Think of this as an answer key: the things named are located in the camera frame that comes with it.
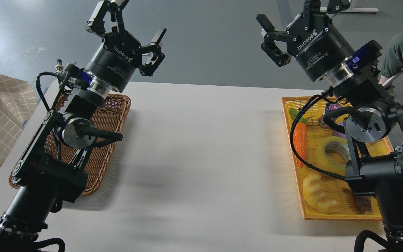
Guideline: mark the orange toy carrot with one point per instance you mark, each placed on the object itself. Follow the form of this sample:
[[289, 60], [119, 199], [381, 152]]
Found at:
[[299, 135]]

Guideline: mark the yellow toy croissant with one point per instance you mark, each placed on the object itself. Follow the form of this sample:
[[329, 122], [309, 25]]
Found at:
[[315, 196]]

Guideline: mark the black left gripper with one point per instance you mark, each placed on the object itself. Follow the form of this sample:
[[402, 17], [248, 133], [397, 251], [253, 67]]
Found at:
[[117, 57]]

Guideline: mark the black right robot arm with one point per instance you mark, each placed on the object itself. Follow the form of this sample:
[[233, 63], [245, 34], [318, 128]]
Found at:
[[373, 123]]

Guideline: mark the yellow tape roll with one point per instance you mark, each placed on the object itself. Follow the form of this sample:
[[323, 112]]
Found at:
[[332, 154]]

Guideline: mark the white stand base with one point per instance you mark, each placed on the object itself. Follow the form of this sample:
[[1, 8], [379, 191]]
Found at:
[[355, 9]]

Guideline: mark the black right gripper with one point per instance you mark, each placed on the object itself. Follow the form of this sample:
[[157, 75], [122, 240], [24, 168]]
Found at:
[[322, 45]]

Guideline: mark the yellow plastic basket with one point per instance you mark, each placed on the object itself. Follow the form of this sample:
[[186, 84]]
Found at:
[[332, 187]]

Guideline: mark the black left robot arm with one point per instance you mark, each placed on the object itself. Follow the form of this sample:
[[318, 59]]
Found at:
[[52, 167]]

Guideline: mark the brown toy animal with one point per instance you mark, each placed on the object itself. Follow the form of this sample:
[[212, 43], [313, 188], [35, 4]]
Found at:
[[362, 203]]

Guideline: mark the purple foam block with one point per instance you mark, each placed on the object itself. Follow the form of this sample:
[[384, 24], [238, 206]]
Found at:
[[340, 134]]

